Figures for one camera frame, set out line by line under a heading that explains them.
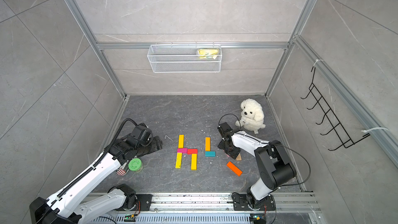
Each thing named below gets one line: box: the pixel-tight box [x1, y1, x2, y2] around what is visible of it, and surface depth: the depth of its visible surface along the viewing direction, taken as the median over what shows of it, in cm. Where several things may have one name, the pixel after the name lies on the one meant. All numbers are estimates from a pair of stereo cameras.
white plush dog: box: [234, 98, 266, 135], surface depth 91 cm
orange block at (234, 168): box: [226, 161, 244, 177], surface depth 85 cm
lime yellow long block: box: [175, 152, 183, 169], surface depth 88 cm
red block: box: [187, 148, 198, 155], surface depth 94 cm
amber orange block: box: [205, 136, 211, 152], surface depth 95 cm
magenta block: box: [176, 147, 189, 154], surface depth 92 cm
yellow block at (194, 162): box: [190, 153, 198, 171], surface depth 87 cm
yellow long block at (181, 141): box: [178, 134, 186, 149], surface depth 95 cm
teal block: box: [204, 150, 217, 158], surface depth 90 cm
